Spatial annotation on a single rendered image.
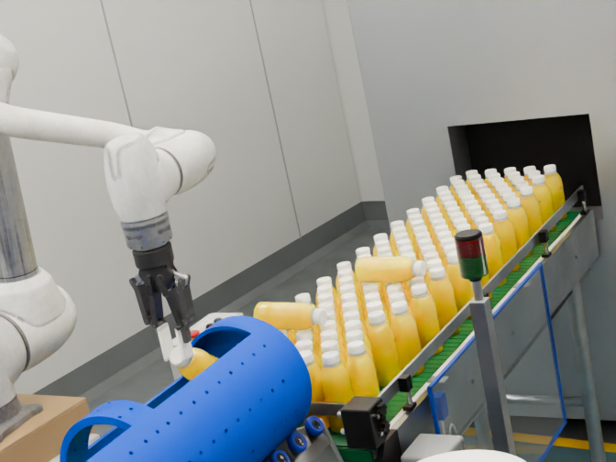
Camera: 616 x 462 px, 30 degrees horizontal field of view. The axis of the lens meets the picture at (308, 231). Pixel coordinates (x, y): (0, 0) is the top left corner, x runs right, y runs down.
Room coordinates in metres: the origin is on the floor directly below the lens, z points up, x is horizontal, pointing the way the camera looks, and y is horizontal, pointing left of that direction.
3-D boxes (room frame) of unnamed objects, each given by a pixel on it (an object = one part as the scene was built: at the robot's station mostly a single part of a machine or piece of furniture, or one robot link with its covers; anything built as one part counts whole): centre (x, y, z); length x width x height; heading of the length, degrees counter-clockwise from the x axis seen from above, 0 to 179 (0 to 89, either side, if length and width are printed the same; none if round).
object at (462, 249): (2.46, -0.35, 1.23); 0.06 x 0.06 x 0.04
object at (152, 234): (2.12, 0.30, 1.50); 0.09 x 0.09 x 0.06
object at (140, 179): (2.13, 0.29, 1.61); 0.13 x 0.11 x 0.16; 149
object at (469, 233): (2.46, -0.35, 1.18); 0.06 x 0.06 x 0.16
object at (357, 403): (2.26, -0.03, 0.95); 0.10 x 0.07 x 0.10; 58
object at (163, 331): (2.13, 0.32, 1.27); 0.03 x 0.01 x 0.07; 147
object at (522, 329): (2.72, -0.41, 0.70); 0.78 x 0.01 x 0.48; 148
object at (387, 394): (2.96, -0.48, 0.96); 1.60 x 0.01 x 0.03; 148
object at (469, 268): (2.46, -0.35, 1.18); 0.06 x 0.06 x 0.05
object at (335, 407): (2.40, 0.12, 0.96); 0.40 x 0.01 x 0.03; 58
